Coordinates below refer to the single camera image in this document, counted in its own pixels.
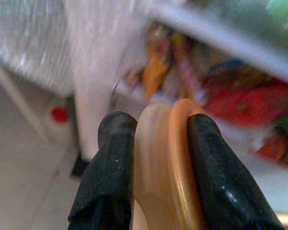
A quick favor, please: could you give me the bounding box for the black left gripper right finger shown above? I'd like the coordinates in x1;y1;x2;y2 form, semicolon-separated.
187;113;285;230

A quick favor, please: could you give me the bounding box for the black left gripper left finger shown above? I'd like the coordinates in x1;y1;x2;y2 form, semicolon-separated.
67;111;138;230

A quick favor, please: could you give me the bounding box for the yellow plastic bowl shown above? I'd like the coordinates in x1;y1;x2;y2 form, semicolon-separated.
133;98;208;230

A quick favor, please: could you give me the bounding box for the white fridge shelf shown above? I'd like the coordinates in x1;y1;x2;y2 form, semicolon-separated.
144;3;288;86

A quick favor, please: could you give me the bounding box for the red bottle cap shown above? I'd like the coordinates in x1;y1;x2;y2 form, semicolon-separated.
50;107;69;123

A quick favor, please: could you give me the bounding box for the red food package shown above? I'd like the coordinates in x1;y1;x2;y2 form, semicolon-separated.
203;76;288;128

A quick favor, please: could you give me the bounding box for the orange food package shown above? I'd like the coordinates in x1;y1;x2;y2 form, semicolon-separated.
142;44;171;102

